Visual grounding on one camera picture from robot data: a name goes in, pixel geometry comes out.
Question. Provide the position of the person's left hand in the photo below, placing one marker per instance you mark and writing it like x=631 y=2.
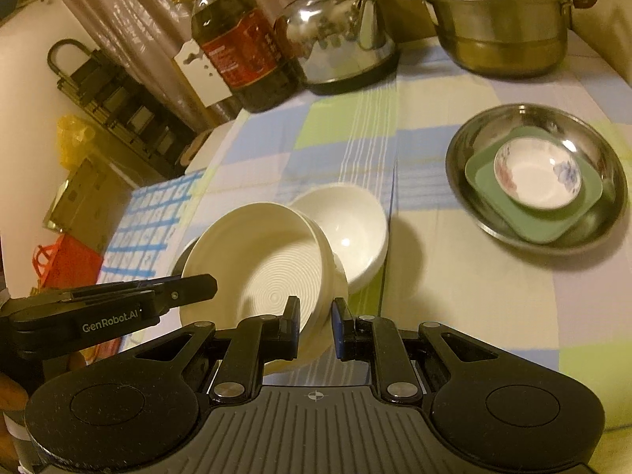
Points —
x=12 y=405

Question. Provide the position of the small floral saucer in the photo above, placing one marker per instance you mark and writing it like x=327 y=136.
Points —
x=533 y=177

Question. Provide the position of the steel steamer pot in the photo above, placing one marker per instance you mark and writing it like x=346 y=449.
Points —
x=493 y=34

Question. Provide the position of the cooking oil bottle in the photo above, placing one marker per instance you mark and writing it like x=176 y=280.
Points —
x=242 y=54

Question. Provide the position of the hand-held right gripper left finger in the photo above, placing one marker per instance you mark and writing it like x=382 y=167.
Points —
x=294 y=321

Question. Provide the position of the steel basin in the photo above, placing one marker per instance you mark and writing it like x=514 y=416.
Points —
x=474 y=138

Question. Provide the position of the plaid tablecloth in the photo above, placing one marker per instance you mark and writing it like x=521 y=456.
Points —
x=444 y=306

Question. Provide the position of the cardboard box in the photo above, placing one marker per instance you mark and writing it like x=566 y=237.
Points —
x=84 y=192

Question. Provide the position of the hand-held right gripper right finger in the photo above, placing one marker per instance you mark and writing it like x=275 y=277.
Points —
x=337 y=326

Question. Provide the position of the brown wooden object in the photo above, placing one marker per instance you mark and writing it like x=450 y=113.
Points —
x=195 y=148

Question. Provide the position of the white ceramic bowl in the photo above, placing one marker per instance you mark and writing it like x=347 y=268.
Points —
x=355 y=227

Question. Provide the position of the steel kettle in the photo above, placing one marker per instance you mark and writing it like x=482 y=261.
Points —
x=335 y=34

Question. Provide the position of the patterned curtain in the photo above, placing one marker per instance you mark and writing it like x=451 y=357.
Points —
x=123 y=0

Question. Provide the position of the blue white patterned cloth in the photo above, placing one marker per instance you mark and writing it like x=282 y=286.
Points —
x=148 y=217

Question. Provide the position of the yellow plastic bag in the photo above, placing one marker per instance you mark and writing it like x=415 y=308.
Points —
x=74 y=140

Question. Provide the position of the black folding cart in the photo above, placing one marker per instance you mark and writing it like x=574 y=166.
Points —
x=113 y=108

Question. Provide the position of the green square plate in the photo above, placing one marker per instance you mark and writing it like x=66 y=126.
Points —
x=493 y=207

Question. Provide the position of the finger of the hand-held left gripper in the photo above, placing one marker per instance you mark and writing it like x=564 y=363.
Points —
x=187 y=289

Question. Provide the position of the cream ribbed plastic bowl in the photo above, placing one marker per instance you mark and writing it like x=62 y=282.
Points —
x=256 y=256

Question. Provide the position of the orange plastic bag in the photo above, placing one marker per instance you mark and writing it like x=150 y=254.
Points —
x=69 y=261

